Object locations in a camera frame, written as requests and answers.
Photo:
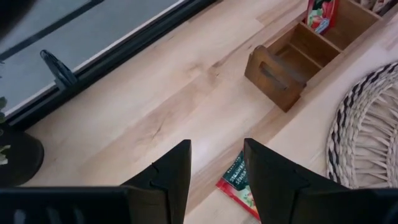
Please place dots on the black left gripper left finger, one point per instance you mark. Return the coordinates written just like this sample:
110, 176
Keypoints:
168, 193

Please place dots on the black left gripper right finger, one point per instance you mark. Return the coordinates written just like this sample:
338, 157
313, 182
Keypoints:
280, 199

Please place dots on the red tea bag packet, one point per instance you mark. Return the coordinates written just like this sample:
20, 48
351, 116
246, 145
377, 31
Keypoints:
236, 183
321, 17

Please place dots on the beige tea bag packet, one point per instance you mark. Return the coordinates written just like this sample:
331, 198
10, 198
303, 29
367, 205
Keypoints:
373, 4

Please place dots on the round woven placemat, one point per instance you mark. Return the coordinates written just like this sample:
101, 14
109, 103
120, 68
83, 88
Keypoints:
367, 140

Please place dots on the green potted plant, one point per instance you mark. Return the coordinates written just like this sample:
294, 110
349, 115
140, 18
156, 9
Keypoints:
21, 155

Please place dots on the wooden three-compartment box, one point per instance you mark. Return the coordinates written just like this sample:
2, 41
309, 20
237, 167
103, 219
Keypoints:
314, 46

